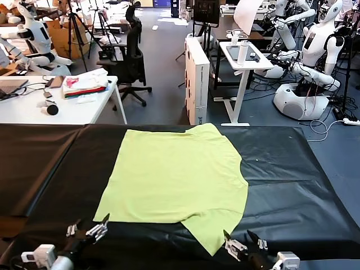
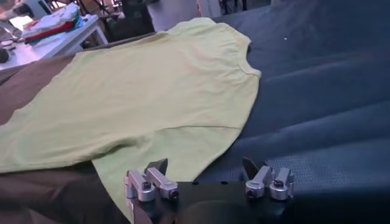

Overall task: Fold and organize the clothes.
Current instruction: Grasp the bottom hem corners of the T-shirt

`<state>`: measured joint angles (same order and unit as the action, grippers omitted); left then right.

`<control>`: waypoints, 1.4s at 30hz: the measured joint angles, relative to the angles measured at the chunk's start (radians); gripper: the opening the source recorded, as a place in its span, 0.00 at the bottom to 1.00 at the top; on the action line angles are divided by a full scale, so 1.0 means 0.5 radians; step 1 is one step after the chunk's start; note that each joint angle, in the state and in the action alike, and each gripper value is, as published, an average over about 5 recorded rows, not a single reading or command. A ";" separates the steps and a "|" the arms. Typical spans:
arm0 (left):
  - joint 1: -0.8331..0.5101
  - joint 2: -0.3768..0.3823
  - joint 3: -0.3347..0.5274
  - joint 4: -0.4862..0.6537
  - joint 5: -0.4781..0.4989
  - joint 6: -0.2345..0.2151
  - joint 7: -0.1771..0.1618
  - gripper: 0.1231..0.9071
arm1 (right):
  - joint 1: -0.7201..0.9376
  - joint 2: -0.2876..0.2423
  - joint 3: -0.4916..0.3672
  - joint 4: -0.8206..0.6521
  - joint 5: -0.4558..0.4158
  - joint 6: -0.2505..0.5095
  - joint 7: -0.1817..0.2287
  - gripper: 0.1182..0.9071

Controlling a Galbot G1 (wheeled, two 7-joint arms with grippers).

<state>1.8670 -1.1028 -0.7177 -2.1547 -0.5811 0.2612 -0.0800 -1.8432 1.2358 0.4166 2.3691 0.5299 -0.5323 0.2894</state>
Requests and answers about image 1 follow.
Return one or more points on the white robot with raised arm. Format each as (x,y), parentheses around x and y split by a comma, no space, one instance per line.
(287,33)

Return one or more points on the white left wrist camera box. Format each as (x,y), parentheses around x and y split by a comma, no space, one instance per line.
(39,254)

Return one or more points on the white power strip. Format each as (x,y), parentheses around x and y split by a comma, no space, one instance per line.
(351,121)

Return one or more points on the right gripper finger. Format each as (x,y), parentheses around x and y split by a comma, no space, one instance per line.
(261,244)
(234,247)

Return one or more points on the stack of folded clothes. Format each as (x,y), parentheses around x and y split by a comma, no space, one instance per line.
(84,84)

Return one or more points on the large white desk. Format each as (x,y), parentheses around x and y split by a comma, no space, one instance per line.
(25,112)

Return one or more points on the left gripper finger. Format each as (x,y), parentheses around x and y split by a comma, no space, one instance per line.
(97,232)
(71,230)

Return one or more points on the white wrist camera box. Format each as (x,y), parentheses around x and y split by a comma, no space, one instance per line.
(288,260)
(39,254)

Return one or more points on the brown flat case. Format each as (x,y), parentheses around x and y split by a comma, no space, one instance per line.
(57,81)

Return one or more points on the tall white cardboard box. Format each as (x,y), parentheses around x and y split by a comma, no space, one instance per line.
(197,84)

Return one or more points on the small white standing desk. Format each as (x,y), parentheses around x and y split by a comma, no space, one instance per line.
(261,64)

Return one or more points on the black office chair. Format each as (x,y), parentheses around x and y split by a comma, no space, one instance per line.
(132,64)

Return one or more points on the black light stand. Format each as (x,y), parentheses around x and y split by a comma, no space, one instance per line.
(348,70)

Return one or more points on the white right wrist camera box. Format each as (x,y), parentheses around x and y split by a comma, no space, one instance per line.
(288,260)

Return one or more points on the white humanoid robot left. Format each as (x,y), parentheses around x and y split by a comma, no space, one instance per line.
(39,36)

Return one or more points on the white humanoid robot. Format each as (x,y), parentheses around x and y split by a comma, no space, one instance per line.
(312,47)
(39,36)

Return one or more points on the grey laptop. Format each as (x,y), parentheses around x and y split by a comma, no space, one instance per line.
(11,85)

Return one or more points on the black camera tripod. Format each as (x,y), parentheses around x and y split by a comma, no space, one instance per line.
(75,31)
(101,22)

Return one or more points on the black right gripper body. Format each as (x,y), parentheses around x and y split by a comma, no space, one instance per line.
(257,261)

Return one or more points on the white drink bottle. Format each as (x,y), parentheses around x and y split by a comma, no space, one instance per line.
(242,53)

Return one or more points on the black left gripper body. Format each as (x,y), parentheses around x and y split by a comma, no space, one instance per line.
(78,244)

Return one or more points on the white black handheld controller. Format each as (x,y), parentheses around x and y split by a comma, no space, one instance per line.
(52,109)

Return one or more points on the yellow-green t-shirt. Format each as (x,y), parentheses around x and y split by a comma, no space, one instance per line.
(174,174)

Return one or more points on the black monitor on stand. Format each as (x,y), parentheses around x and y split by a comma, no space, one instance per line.
(206,11)

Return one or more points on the curved white sheet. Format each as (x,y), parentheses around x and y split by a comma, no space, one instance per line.
(244,17)

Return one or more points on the black tablet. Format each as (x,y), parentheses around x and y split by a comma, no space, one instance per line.
(233,53)

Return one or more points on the white humanoid robot right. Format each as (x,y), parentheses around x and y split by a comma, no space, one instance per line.
(312,47)

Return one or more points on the brown cardboard box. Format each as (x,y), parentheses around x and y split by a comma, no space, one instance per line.
(62,39)

